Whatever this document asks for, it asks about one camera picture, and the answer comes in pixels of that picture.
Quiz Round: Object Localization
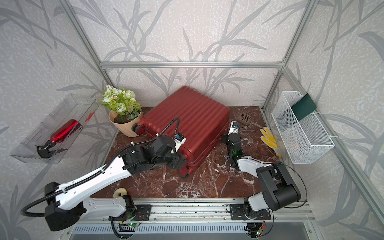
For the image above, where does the red hard-shell suitcase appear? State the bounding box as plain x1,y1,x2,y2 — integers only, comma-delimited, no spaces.
132,86,230,177

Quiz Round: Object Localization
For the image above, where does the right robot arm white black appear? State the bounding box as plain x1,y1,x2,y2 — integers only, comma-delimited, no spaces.
222,133,302,221

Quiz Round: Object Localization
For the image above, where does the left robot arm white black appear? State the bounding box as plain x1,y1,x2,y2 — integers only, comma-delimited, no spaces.
20,141,183,232

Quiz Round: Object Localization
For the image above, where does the brown slotted spatula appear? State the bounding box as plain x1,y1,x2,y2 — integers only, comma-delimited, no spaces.
236,113,262,128

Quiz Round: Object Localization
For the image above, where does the yellow rubber glove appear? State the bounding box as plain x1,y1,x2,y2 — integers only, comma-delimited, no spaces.
260,127,283,158

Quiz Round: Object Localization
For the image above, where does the cream tape roll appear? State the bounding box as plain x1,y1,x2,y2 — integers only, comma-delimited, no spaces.
113,188,128,199

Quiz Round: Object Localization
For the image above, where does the potted white flower plant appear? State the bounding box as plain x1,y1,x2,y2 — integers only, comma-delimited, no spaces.
101,85,143,138

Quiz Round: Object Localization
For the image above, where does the dark green card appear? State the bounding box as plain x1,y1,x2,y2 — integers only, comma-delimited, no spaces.
291,93,317,122

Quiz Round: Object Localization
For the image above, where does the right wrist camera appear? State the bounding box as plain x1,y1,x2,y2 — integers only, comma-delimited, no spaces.
228,121,240,135

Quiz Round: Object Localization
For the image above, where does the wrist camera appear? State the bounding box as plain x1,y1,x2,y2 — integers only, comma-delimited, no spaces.
228,121,240,135
174,133,187,153

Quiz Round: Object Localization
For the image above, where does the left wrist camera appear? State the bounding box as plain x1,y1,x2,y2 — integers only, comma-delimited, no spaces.
174,133,187,153

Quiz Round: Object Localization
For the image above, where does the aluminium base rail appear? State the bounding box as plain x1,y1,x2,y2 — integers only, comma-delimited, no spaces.
61,197,316,224

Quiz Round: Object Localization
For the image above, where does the white wire mesh basket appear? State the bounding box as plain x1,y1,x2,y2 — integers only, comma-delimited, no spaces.
272,91,335,165

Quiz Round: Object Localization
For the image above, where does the red bottle with black handle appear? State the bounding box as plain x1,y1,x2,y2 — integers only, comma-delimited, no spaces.
37,119,82,159

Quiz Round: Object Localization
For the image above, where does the clear plastic wall tray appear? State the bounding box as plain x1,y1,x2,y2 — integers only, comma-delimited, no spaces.
10,94,98,164

